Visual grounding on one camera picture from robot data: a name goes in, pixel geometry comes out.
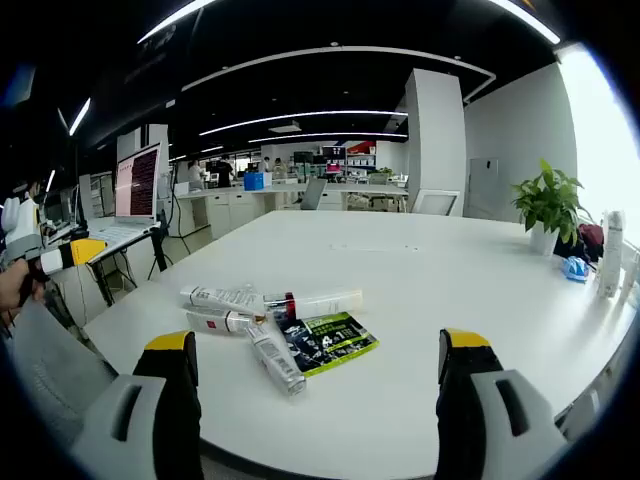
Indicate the small white skincare pump bottle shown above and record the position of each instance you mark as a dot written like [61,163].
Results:
[275,355]
[210,322]

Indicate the blue storage box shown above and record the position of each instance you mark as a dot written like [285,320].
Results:
[257,181]

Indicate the potted green plant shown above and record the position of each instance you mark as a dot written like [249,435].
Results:
[547,200]

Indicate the green black skincare sachet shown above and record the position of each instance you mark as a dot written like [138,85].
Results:
[335,340]

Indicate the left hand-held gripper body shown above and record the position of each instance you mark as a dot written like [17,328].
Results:
[20,220]

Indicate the person's left hand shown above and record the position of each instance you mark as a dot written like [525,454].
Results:
[12,287]

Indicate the grey mesh office chair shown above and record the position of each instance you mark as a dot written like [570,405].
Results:
[50,370]

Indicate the dark red bag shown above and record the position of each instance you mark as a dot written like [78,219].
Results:
[590,235]

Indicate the white skincare tube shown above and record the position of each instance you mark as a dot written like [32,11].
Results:
[215,296]

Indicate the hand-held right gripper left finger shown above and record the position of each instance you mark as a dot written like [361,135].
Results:
[150,430]

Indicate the tall white skincare pump bottle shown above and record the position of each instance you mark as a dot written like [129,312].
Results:
[325,301]

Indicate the white plastic bottle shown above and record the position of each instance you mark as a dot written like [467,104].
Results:
[611,250]

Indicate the black tripod stand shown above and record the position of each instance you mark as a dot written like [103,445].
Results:
[157,255]

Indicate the open laptop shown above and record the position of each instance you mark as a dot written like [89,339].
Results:
[137,182]

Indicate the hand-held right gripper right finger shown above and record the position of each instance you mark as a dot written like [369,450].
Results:
[480,425]

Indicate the long white counter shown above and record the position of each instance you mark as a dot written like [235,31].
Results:
[240,205]

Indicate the white framed chair back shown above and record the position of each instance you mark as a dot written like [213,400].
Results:
[434,204]

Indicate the white ceiling light strip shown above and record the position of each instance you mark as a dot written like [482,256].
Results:
[325,135]
[80,117]
[310,114]
[550,35]
[175,21]

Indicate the blue crumpled bag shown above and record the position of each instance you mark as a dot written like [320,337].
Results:
[575,267]

